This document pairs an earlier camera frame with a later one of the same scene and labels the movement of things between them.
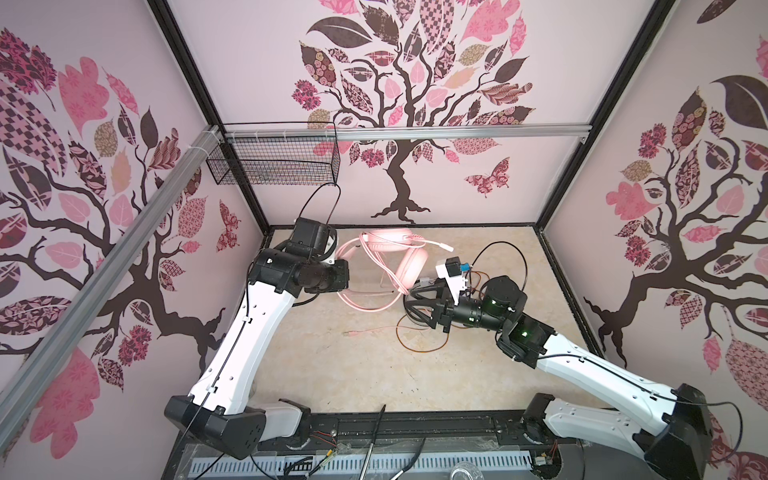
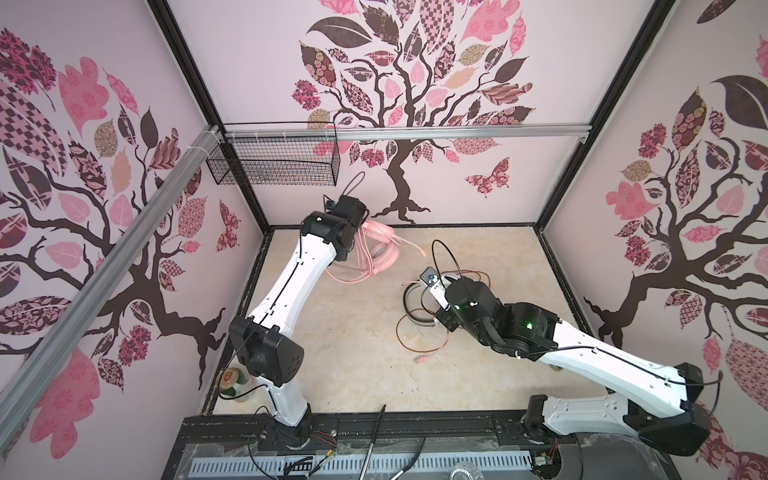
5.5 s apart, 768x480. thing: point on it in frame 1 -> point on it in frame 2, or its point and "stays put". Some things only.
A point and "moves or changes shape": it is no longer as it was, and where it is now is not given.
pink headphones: (402, 254) moves or changes shape
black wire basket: (279, 153) stays put
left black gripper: (340, 281) -> (340, 257)
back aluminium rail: (406, 132) stays put
